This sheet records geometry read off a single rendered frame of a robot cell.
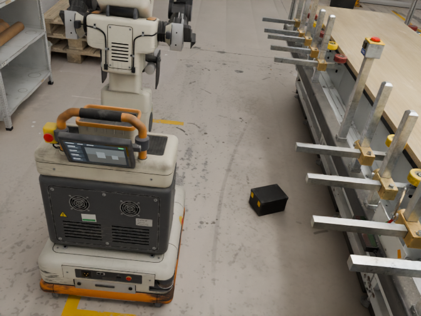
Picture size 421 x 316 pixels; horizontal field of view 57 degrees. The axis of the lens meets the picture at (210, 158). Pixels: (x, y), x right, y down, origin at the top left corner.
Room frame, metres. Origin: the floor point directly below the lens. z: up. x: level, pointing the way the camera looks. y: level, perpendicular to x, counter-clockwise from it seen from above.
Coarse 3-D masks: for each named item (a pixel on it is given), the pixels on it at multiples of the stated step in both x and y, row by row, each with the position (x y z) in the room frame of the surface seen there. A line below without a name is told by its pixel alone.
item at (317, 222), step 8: (320, 216) 0.96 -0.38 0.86; (312, 224) 0.94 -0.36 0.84; (320, 224) 0.94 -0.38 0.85; (328, 224) 0.94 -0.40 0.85; (336, 224) 0.94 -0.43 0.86; (344, 224) 0.94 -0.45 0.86; (352, 224) 0.94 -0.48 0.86; (360, 224) 0.95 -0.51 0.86; (368, 224) 0.95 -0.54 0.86; (376, 224) 0.96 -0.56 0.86; (384, 224) 0.96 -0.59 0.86; (392, 224) 0.97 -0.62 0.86; (400, 224) 0.97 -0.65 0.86; (360, 232) 0.94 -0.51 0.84; (368, 232) 0.94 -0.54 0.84; (376, 232) 0.94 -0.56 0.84; (384, 232) 0.95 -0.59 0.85; (392, 232) 0.95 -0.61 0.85; (400, 232) 0.95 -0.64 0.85
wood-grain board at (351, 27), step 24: (336, 24) 3.25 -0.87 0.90; (360, 24) 3.34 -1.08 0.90; (384, 24) 3.44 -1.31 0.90; (360, 48) 2.70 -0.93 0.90; (384, 48) 2.77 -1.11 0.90; (408, 48) 2.84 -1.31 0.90; (384, 72) 2.28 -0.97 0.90; (408, 72) 2.34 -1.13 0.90; (408, 96) 1.97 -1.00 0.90; (408, 144) 1.44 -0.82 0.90
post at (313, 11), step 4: (316, 0) 2.98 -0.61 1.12; (312, 4) 3.01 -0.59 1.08; (316, 4) 2.99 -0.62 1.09; (312, 8) 2.99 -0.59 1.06; (316, 8) 2.99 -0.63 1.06; (312, 12) 2.98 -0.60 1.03; (312, 16) 2.99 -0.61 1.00; (308, 20) 3.01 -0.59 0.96; (312, 20) 2.99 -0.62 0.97; (308, 24) 2.98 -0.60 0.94; (312, 24) 2.99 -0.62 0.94; (308, 28) 2.98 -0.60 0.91; (308, 32) 2.98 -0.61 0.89
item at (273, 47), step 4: (272, 48) 2.69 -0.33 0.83; (276, 48) 2.69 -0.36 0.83; (280, 48) 2.69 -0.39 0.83; (284, 48) 2.69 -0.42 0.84; (288, 48) 2.69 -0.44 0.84; (292, 48) 2.69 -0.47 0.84; (296, 48) 2.69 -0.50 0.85; (300, 48) 2.70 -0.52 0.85; (304, 48) 2.71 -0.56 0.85; (296, 52) 2.69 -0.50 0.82; (300, 52) 2.69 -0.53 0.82; (304, 52) 2.70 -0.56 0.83; (308, 52) 2.70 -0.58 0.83; (328, 52) 2.70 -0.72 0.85; (332, 52) 2.71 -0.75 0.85; (328, 56) 2.71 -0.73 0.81
